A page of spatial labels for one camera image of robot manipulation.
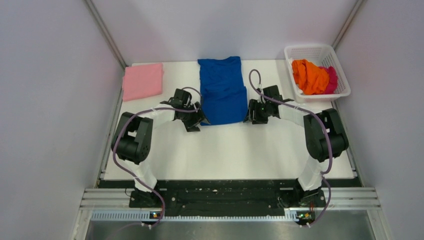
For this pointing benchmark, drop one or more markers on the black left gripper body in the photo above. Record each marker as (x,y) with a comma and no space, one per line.
(190,118)

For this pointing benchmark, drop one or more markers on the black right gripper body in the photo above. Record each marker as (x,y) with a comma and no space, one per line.
(261,111)

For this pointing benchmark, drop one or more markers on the blue printed t shirt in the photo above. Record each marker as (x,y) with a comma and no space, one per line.
(222,87)

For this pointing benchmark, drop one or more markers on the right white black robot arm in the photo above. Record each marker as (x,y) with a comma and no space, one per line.
(325,137)

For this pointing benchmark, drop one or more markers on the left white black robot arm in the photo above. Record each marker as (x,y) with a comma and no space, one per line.
(132,140)

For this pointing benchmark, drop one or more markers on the folded pink t shirt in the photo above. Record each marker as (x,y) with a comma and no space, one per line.
(142,81)

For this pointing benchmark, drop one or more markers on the orange t shirt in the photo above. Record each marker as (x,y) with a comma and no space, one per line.
(310,78)

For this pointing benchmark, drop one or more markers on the white plastic laundry basket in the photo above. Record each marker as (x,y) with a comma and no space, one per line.
(321,55)

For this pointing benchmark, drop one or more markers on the magenta t shirt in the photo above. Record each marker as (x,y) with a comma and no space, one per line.
(333,80)

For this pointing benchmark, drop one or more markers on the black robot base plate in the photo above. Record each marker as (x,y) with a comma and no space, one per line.
(224,198)

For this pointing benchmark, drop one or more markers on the white slotted cable duct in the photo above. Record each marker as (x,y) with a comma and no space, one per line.
(148,216)

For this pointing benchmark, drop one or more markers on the aluminium rail frame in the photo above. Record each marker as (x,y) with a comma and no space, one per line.
(354,213)

